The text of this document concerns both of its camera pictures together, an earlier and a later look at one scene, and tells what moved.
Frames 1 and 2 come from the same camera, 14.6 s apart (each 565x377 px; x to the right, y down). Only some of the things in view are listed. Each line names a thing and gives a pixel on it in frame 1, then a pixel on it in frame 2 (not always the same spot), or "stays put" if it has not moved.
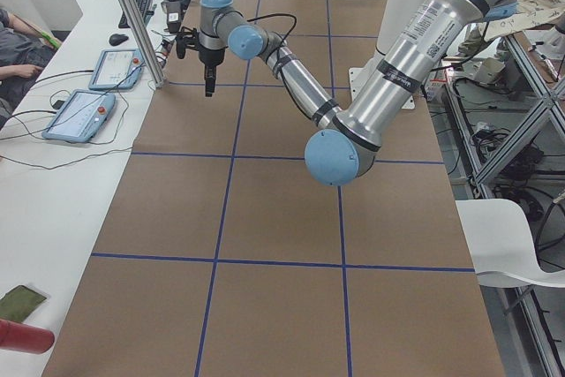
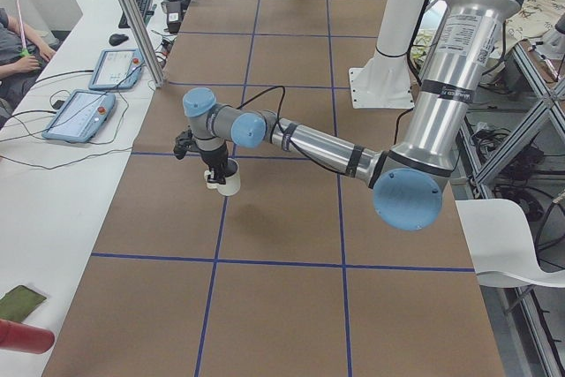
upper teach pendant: x=117 y=69 stays put
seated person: x=24 y=51 stays put
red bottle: x=24 y=337 stays put
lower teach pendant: x=81 y=116 stays put
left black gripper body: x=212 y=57 to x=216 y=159
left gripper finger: x=210 y=79 to x=217 y=175
